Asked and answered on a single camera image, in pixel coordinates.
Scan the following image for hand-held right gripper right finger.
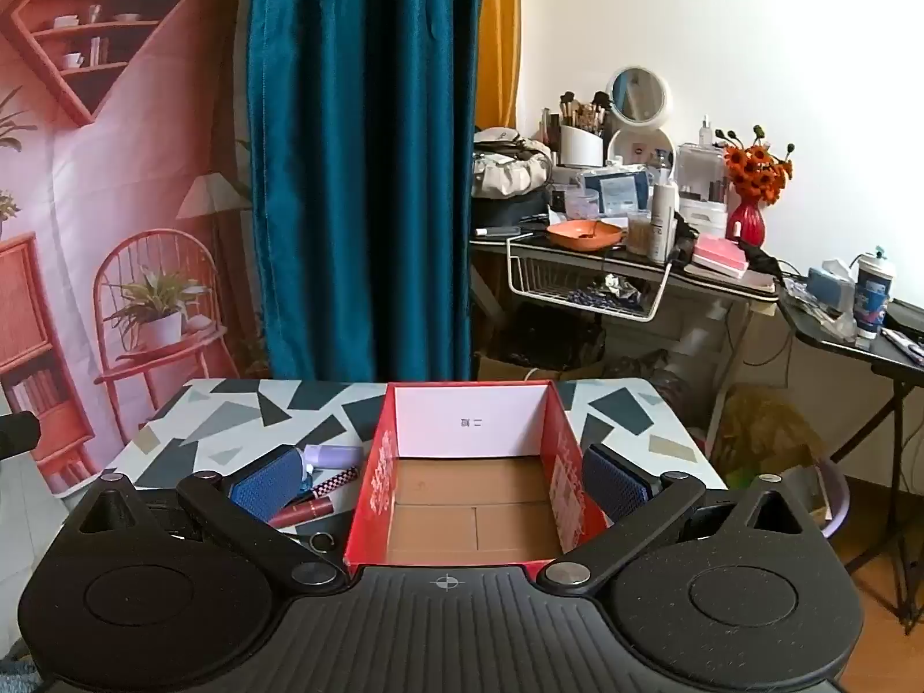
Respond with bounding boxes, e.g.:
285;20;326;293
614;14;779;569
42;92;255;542
538;442;828;599

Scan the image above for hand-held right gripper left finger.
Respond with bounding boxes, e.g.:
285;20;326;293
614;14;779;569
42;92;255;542
68;444;348;597

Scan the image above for dark red lipstick tube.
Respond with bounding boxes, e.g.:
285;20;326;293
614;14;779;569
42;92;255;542
269;498;333;530

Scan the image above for checkered lipstick tube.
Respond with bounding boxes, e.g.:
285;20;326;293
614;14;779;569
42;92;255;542
307;467;360;502

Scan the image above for purple plastic case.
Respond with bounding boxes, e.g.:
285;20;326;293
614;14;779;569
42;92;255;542
301;445;364;470

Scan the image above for red cardboard box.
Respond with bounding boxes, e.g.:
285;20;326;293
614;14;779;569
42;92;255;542
341;379;611;568

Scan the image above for geometric patterned tablecloth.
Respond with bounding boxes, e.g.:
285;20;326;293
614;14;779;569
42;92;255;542
94;377;726;542

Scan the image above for yellow plastic bag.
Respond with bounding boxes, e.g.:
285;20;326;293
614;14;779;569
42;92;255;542
711;382;817;478

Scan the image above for black bag under desk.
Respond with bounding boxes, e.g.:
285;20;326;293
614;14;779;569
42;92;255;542
476;303;603;377

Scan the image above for small brown cardboard box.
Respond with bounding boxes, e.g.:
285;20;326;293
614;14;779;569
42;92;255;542
790;462;831;521

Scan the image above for grey desk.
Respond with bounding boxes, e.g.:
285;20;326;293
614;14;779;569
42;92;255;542
468;227;784;449

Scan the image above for purple plastic basin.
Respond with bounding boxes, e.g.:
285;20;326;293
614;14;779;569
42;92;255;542
729;448;853;539

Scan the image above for orange plate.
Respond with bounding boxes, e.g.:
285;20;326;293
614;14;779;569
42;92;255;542
545;218;625;252

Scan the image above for pink book stack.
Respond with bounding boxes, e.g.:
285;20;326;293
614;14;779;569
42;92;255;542
691;233;748;275

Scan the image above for black folding table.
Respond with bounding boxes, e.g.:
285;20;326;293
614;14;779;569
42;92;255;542
778;285;924;622

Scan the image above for red vase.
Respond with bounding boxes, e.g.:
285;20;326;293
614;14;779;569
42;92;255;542
726;200;766;245

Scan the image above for blue and white packet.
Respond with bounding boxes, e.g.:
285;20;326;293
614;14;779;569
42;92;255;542
583;167;647;216

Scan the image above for blue tissue pack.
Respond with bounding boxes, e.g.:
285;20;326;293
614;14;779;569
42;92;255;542
807;267;856;306

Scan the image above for black bag on desk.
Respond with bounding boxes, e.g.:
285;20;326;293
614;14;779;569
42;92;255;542
472;188;553;232

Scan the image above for blue and white paper cup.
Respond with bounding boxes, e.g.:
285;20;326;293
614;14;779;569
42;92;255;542
854;252;897;340

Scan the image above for clear cosmetics organiser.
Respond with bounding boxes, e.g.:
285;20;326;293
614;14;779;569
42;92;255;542
675;143;733;221

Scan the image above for white brush holder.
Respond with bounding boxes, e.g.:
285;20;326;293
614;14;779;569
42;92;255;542
559;124;603;167

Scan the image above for teal curtain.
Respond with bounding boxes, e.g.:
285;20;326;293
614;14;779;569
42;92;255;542
247;0;492;382

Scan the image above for orange artificial flowers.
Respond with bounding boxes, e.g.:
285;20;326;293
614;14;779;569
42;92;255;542
722;125;795;204

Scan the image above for bunch of makeup brushes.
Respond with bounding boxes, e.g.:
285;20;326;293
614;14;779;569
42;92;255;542
556;90;614;135

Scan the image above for round white mirror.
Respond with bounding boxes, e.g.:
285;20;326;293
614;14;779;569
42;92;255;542
605;66;676;167

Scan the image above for yellow curtain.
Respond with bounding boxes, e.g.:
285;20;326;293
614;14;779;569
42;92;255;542
472;0;522;132

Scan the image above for white wire basket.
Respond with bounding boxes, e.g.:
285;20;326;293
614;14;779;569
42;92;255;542
505;237;685;323

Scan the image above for pink printed wall backdrop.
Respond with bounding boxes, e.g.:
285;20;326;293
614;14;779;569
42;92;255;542
0;0;271;499

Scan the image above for grey drawstring bag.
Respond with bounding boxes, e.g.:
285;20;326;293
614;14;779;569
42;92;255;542
472;128;556;198

